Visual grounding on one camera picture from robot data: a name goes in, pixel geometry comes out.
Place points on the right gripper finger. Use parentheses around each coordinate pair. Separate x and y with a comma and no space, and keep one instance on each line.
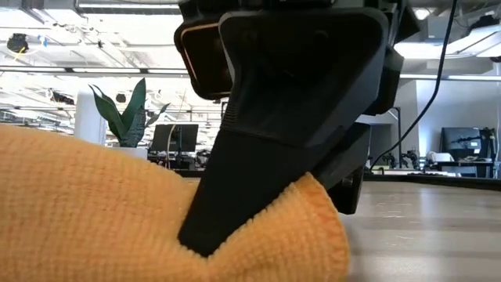
(348,180)
(242,184)

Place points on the orange microfibre towel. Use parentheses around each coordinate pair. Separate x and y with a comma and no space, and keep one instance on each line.
(98,219)

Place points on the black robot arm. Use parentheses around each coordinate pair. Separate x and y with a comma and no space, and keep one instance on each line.
(403,158)

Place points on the black monitor on stand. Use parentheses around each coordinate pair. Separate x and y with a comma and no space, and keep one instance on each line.
(174,137)

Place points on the white fabric bundle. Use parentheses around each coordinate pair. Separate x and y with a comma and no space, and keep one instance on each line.
(440,156)

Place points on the black desk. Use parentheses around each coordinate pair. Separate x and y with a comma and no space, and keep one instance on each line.
(462,164)

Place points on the green snake plant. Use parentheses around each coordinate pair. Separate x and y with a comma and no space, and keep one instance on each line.
(129,121)

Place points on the white building column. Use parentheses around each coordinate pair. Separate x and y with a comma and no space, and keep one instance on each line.
(88,117)

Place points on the black rectangular rig frame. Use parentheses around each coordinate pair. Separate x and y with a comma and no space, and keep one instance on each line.
(397,129)

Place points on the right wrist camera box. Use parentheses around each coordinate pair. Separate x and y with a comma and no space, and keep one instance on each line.
(203,62)

